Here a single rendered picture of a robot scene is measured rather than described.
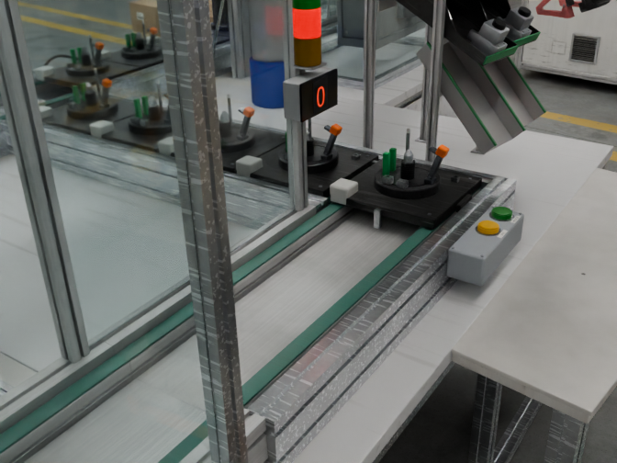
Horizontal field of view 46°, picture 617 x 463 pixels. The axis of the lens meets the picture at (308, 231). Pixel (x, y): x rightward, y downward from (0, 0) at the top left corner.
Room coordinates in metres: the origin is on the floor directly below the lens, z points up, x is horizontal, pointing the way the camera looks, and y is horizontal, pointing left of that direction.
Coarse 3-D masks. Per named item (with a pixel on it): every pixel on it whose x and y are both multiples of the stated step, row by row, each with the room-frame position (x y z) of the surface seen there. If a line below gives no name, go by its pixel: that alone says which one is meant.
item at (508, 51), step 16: (400, 0) 1.68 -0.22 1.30; (416, 0) 1.65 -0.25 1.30; (432, 0) 1.62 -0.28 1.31; (448, 0) 1.74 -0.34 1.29; (464, 0) 1.71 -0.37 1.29; (432, 16) 1.61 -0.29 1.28; (448, 16) 1.59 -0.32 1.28; (464, 16) 1.70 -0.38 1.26; (480, 16) 1.67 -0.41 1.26; (448, 32) 1.58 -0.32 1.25; (464, 32) 1.63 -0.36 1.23; (464, 48) 1.55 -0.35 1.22; (512, 48) 1.59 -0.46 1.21; (480, 64) 1.52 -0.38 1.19
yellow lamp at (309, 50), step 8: (296, 40) 1.29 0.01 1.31; (304, 40) 1.28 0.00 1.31; (312, 40) 1.28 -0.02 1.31; (320, 40) 1.30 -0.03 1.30; (296, 48) 1.29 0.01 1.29; (304, 48) 1.28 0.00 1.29; (312, 48) 1.28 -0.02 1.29; (320, 48) 1.30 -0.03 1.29; (296, 56) 1.29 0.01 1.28; (304, 56) 1.28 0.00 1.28; (312, 56) 1.28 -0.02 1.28; (320, 56) 1.30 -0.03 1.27; (296, 64) 1.29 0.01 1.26; (304, 64) 1.28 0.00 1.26; (312, 64) 1.28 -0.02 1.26
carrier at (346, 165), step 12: (312, 144) 1.53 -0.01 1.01; (324, 144) 1.59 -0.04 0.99; (312, 156) 1.52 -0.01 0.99; (324, 156) 1.50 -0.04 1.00; (336, 156) 1.52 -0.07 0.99; (348, 156) 1.56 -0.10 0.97; (360, 156) 1.56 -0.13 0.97; (372, 156) 1.56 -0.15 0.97; (312, 168) 1.47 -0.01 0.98; (324, 168) 1.48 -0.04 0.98; (336, 168) 1.49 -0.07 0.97; (348, 168) 1.49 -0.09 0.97; (360, 168) 1.50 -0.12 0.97; (312, 180) 1.43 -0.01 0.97; (324, 180) 1.43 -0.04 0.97; (336, 180) 1.43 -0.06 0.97; (312, 192) 1.39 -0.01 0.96; (324, 192) 1.38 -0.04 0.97
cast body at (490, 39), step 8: (488, 24) 1.56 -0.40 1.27; (496, 24) 1.55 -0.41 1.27; (504, 24) 1.56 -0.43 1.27; (472, 32) 1.60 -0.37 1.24; (480, 32) 1.57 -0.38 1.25; (488, 32) 1.56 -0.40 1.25; (496, 32) 1.55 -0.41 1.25; (504, 32) 1.55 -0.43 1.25; (472, 40) 1.58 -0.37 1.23; (480, 40) 1.57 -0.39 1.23; (488, 40) 1.56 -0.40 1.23; (496, 40) 1.55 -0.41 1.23; (480, 48) 1.57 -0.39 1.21; (488, 48) 1.56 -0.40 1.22; (496, 48) 1.54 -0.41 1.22; (504, 48) 1.57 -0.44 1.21
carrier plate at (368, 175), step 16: (400, 160) 1.53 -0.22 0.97; (368, 176) 1.44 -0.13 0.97; (448, 176) 1.43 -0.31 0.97; (464, 176) 1.43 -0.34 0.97; (368, 192) 1.36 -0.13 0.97; (448, 192) 1.35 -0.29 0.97; (464, 192) 1.35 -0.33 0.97; (368, 208) 1.31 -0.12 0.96; (384, 208) 1.29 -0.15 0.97; (400, 208) 1.28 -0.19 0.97; (416, 208) 1.28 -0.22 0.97; (432, 208) 1.28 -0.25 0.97; (448, 208) 1.28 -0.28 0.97; (416, 224) 1.25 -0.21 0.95; (432, 224) 1.23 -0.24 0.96
